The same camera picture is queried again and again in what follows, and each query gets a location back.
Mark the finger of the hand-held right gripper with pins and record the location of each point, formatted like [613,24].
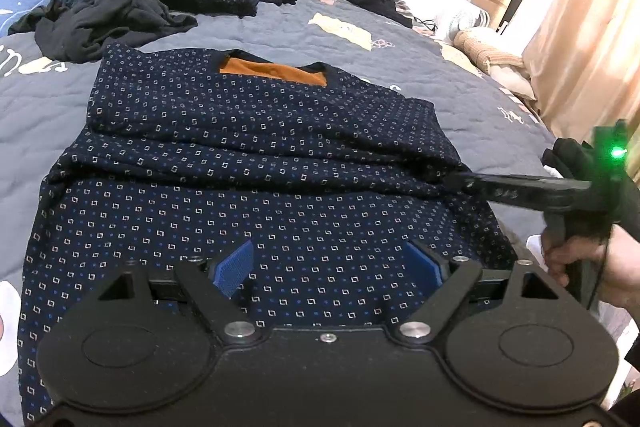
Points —
[510,191]

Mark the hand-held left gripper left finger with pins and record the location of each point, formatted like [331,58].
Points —
[232,264]

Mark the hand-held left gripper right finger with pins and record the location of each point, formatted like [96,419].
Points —
[425,264]

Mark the navy patterned sweater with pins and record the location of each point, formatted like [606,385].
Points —
[250,157]

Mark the person's right hand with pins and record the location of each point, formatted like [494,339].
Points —
[580,257]

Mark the white pillow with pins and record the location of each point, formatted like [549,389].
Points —
[510,79]

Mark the beige rolled blanket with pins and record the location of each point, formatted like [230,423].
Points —
[485,49]

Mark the beige curtain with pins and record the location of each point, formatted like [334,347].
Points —
[590,32]

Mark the white desk fan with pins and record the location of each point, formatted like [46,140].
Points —
[465,22]

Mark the grey quilted bedspread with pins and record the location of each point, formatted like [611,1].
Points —
[250,32]

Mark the black crumpled garment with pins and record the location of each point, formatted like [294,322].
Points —
[110,12]

